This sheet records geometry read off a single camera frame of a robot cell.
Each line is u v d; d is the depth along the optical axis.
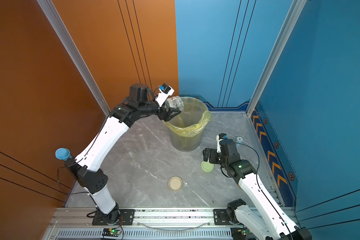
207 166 0.89
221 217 0.72
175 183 0.84
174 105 0.65
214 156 0.68
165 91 0.58
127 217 0.74
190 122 0.99
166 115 0.62
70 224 0.73
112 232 0.71
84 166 0.44
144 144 0.97
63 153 0.63
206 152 0.70
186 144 0.89
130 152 0.85
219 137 0.70
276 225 0.39
